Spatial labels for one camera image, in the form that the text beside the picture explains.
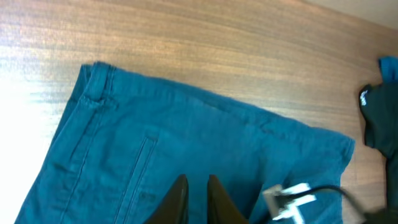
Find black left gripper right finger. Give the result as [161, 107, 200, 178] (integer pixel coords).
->
[207, 175, 249, 224]

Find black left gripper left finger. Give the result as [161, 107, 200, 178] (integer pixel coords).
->
[144, 174, 189, 224]

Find blue shorts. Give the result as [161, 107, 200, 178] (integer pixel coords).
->
[16, 62, 355, 223]

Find black t-shirt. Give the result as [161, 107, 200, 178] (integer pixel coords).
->
[359, 82, 397, 210]

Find blue garment under black shirt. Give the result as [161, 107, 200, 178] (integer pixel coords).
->
[378, 56, 398, 83]

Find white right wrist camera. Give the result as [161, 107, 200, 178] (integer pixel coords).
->
[262, 183, 317, 224]

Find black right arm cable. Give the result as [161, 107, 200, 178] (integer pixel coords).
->
[287, 185, 371, 222]

